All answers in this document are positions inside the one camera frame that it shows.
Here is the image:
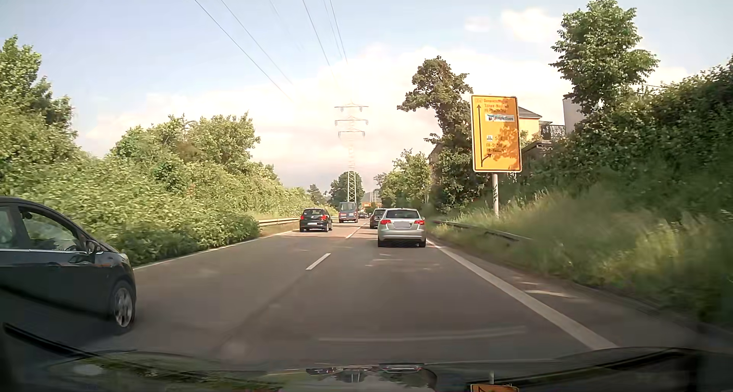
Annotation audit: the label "group of trees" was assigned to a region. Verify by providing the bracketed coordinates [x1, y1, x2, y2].
[306, 148, 433, 210]

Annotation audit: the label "steel lattice pylon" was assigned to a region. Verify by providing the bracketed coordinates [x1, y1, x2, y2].
[334, 102, 369, 205]

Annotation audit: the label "silver estate car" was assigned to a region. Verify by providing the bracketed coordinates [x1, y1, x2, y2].
[377, 208, 427, 248]

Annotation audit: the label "dark hatchback car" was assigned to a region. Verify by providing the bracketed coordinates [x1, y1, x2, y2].
[299, 208, 333, 234]

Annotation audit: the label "ivy covered tree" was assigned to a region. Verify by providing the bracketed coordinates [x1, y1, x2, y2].
[397, 55, 488, 212]

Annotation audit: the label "grey asphalt road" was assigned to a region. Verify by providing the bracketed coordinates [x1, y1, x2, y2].
[0, 218, 733, 370]

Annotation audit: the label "yellow direction road sign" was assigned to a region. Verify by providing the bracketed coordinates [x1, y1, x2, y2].
[470, 94, 523, 218]

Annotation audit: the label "yellow building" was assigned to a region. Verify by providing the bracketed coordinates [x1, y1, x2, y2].
[517, 106, 544, 148]

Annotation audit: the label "road markings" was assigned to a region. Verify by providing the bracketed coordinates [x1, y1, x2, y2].
[135, 225, 618, 351]

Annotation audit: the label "white building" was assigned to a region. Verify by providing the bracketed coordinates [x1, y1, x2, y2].
[562, 97, 585, 135]

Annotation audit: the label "row of bushes and trees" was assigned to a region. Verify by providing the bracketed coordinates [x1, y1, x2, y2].
[0, 35, 321, 266]

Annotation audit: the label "tall grass verge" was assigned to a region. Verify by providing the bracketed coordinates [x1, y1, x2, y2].
[431, 169, 733, 327]

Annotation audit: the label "tall green tree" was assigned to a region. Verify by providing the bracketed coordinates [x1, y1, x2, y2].
[550, 0, 660, 118]

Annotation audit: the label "black car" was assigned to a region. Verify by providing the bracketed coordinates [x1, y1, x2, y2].
[0, 197, 137, 331]

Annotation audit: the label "overhead wires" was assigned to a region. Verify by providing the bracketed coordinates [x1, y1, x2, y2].
[174, 0, 350, 98]

